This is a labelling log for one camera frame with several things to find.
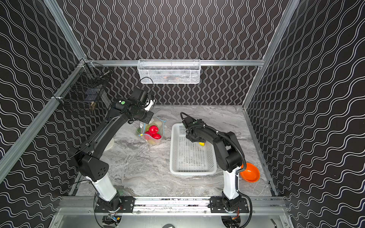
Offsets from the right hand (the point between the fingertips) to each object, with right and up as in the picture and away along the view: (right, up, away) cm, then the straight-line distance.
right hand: (201, 138), depth 96 cm
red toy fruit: (-29, +3, -7) cm, 30 cm away
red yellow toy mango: (0, -3, -2) cm, 4 cm away
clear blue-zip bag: (-39, +5, -2) cm, 39 cm away
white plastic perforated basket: (-9, -12, -6) cm, 16 cm away
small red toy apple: (-30, +7, -9) cm, 32 cm away
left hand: (-30, +15, -17) cm, 37 cm away
